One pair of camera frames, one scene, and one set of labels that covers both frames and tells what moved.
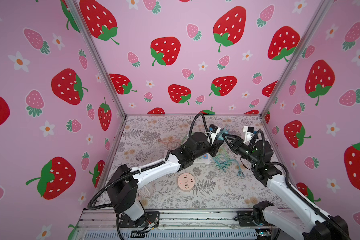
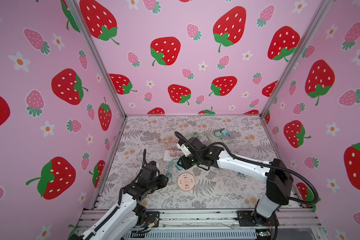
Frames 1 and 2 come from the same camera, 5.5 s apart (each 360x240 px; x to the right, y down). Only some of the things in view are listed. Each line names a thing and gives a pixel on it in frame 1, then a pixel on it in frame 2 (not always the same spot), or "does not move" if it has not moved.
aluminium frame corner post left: [76, 12] does not move
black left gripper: [213, 148] to [163, 182]
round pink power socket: [186, 181] does not move
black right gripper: [237, 143] to [182, 162]
